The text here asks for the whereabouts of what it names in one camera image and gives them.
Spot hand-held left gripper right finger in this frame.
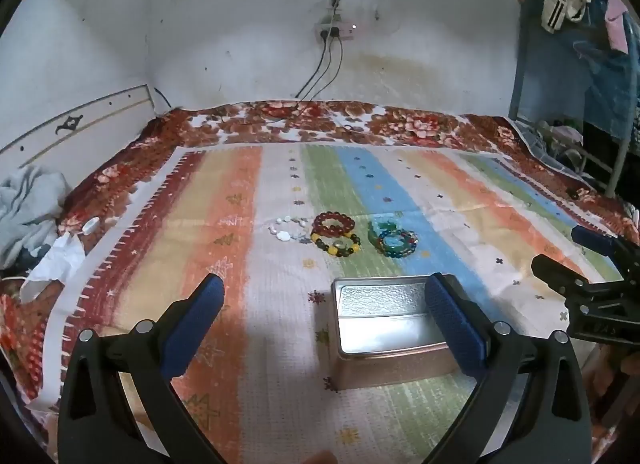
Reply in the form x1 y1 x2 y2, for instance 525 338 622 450
422 272 593 464

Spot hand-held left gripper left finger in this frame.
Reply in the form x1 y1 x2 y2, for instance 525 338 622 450
57 273 233 464

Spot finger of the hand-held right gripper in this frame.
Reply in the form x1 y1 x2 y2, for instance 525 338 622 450
531 254 593 297
571 225 640 282

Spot silver metal tin box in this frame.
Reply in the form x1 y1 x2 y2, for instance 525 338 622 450
330 274 488 391

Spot blue and green bead bracelet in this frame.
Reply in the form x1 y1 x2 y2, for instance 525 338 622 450
376 229 420 257

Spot green jade bangle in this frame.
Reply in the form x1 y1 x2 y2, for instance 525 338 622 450
367 220 401 245

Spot white bead bracelet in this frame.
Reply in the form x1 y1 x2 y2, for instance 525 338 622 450
268 215 312 244

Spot yellow and dark bead bracelet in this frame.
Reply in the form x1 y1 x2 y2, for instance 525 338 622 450
310 230 362 257

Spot red bead bracelet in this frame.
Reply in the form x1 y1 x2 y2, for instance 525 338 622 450
312 211 356 240

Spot striped colourful mat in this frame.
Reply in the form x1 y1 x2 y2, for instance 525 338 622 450
42 144 631 464

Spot pile of clothes under rack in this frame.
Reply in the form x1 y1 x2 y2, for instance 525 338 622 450
530 119 588 167

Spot white crumpled paper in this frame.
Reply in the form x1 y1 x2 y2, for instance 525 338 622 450
22 231 88 302

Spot blue metal rack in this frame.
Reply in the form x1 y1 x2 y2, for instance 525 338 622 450
509 59 632 195

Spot blue hanging garment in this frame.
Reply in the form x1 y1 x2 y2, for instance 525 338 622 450
520 0 640 130

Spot grey crumpled clothes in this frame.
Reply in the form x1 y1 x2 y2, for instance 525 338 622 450
0 166 73 270

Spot pink hanging garment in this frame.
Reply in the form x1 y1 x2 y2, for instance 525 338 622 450
602 0 632 52

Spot red floral blanket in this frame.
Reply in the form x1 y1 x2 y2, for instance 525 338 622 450
0 100 640 395

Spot white headboard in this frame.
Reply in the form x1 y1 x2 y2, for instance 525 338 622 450
0 84 171 170

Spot white power strip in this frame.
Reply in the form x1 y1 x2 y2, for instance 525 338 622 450
314 14 357 40

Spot black power cable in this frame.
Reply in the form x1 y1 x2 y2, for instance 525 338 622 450
295 36 331 100
302 36 346 100

